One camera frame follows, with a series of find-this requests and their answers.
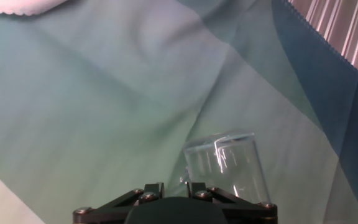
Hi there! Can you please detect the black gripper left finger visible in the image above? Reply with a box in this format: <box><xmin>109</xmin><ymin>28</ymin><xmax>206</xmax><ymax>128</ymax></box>
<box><xmin>72</xmin><ymin>182</ymin><xmax>165</xmax><ymax>224</ymax></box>

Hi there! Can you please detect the clear glass cup with handle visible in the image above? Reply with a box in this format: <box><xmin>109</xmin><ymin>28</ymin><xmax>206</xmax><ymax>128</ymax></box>
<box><xmin>180</xmin><ymin>129</ymin><xmax>272</xmax><ymax>205</ymax></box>

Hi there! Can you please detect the blue green white tablecloth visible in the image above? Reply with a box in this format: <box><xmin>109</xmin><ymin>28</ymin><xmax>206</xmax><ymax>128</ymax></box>
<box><xmin>0</xmin><ymin>0</ymin><xmax>358</xmax><ymax>224</ymax></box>

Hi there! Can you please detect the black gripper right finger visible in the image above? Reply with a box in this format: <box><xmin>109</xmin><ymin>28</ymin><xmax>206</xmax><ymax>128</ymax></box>
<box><xmin>185</xmin><ymin>182</ymin><xmax>278</xmax><ymax>224</ymax></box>

